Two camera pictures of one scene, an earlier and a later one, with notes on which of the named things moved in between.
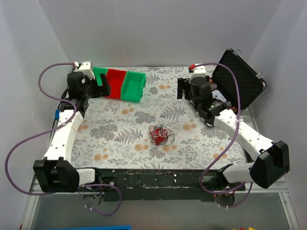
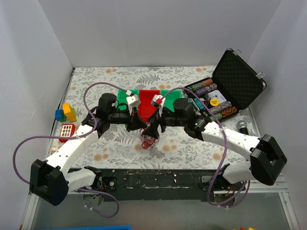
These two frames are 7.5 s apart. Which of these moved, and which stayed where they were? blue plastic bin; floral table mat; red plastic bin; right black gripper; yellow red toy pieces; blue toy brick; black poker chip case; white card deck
Moved: right black gripper; red plastic bin
Stayed: floral table mat; white card deck; blue plastic bin; black poker chip case; yellow red toy pieces; blue toy brick
